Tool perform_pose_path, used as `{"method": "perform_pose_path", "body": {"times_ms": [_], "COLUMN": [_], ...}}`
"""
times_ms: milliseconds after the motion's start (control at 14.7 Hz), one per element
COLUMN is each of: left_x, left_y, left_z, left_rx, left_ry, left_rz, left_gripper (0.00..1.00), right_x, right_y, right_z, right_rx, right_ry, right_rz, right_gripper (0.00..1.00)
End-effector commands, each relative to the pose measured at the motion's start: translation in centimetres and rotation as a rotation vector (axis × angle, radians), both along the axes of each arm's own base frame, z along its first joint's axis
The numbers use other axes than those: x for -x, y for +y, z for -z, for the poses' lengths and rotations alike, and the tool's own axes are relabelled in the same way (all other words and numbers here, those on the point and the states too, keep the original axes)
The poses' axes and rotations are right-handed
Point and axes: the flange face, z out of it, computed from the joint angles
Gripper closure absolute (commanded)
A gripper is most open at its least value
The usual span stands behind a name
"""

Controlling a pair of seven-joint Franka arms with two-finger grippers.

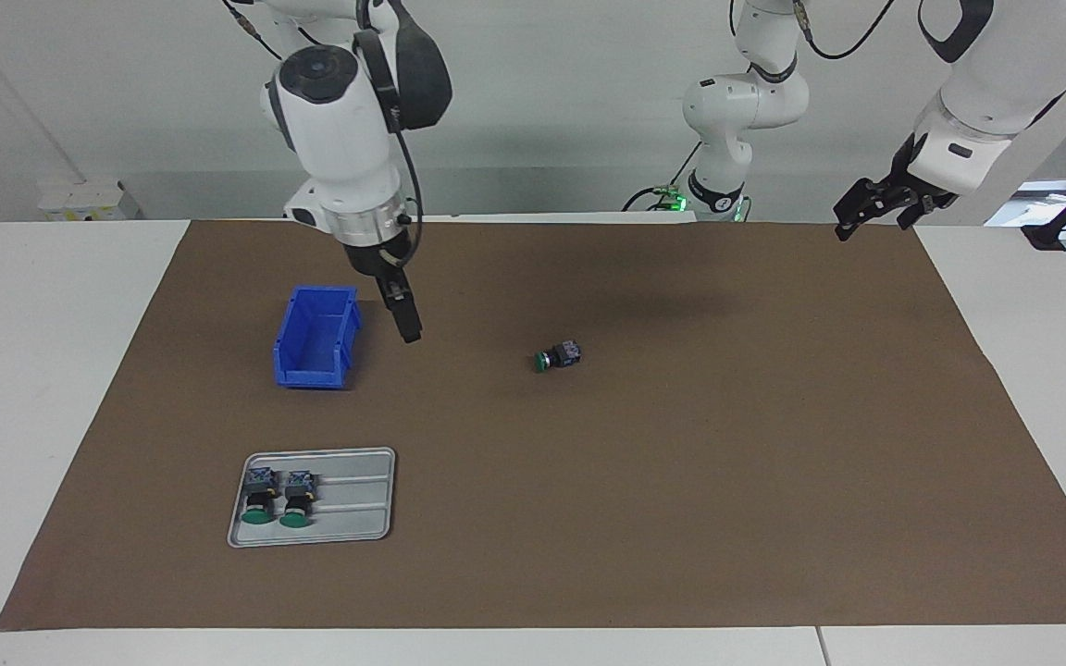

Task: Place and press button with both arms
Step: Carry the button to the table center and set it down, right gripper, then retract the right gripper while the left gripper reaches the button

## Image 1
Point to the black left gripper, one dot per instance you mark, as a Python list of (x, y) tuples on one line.
[(903, 183)]

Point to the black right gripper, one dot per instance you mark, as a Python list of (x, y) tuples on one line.
[(380, 261)]

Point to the green push button switch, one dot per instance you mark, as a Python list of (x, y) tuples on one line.
[(559, 356), (297, 498), (259, 495)]

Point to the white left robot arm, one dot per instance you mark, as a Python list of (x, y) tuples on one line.
[(986, 83)]

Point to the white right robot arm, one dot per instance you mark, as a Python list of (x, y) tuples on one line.
[(348, 139)]

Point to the blue plastic storage bin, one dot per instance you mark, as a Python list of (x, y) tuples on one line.
[(316, 342)]

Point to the white crumpled plastic sheet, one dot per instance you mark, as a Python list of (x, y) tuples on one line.
[(1037, 199)]

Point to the grey metal tray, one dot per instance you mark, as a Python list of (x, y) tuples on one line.
[(357, 499)]

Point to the brown table mat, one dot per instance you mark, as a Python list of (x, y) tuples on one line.
[(588, 462)]

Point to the white cardboard box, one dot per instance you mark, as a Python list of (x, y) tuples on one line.
[(80, 199)]

